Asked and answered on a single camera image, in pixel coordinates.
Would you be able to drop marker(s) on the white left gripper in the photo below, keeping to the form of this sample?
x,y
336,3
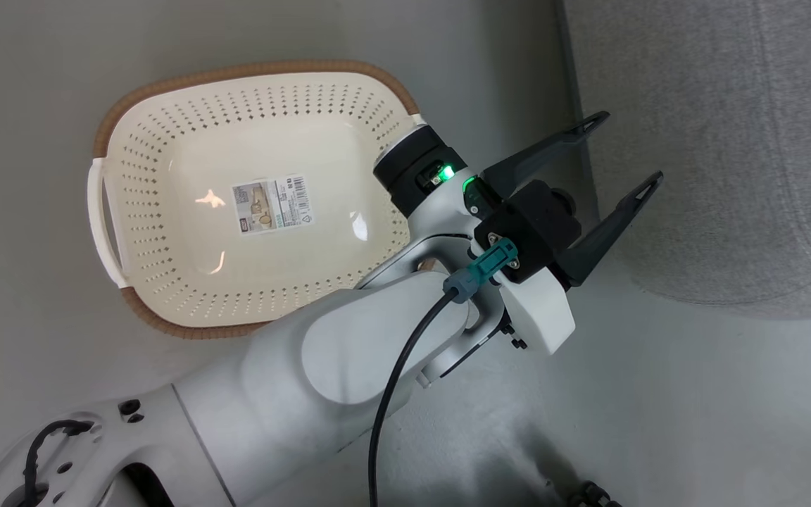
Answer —
x,y
539,310

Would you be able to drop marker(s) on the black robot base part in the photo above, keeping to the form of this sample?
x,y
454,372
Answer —
x,y
592,495

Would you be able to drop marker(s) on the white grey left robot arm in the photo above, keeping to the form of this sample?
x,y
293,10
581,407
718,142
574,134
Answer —
x,y
349,345

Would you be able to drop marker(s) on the perforated cream laundry basket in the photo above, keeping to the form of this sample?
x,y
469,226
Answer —
x,y
187,141

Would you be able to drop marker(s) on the grey fabric sofa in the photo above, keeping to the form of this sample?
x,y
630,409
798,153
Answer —
x,y
722,141

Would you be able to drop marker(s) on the paper barcode label sticker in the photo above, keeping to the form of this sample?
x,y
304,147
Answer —
x,y
272,204

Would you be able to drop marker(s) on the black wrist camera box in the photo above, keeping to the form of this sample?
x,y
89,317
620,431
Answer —
x,y
536,225

